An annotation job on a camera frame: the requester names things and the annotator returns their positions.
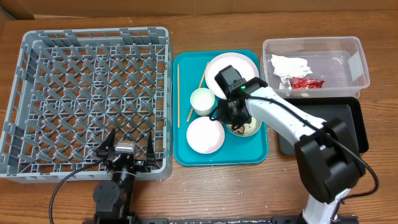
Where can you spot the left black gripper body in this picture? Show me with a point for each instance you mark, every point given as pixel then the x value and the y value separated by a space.
pixel 138 165

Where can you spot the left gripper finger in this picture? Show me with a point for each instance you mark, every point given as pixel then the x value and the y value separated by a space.
pixel 108 143
pixel 150 154

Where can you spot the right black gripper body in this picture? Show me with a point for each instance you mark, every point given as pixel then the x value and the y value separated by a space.
pixel 232 116

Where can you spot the pale green bowl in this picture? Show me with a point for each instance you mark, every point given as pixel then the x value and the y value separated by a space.
pixel 229 126

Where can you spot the pile of white rice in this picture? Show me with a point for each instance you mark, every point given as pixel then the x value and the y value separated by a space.
pixel 252 127

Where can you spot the white paper cup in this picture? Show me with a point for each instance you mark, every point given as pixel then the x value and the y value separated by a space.
pixel 202 101

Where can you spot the small pink bowl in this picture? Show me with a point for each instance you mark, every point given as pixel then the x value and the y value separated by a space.
pixel 205 136

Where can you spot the white napkin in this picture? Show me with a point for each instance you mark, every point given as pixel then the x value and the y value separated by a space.
pixel 288 68

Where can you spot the red snack wrapper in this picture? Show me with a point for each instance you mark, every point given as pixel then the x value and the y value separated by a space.
pixel 305 83

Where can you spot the brown food chunk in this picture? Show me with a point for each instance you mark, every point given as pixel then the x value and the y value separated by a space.
pixel 240 131

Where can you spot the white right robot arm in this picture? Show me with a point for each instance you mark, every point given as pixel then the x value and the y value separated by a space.
pixel 328 159

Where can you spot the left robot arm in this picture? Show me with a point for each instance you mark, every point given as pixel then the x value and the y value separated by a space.
pixel 113 197

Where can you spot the grey dishwasher rack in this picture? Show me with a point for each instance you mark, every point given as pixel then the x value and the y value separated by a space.
pixel 73 87

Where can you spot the black waste tray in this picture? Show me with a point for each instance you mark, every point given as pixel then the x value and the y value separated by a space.
pixel 347 109

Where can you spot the large white plate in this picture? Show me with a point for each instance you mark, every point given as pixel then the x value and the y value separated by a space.
pixel 243 64

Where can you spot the wooden chopstick right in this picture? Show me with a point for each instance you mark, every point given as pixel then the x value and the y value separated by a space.
pixel 200 84

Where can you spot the wooden chopstick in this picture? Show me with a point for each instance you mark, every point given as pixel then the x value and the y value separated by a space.
pixel 200 84
pixel 178 96

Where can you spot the teal plastic tray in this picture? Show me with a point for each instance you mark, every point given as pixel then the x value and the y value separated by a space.
pixel 235 149

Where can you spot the wooden chopstick left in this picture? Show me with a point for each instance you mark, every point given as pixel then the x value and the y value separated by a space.
pixel 178 96

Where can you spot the clear plastic bin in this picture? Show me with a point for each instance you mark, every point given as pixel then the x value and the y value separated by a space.
pixel 339 61

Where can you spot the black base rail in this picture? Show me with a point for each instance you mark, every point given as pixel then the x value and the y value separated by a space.
pixel 274 220

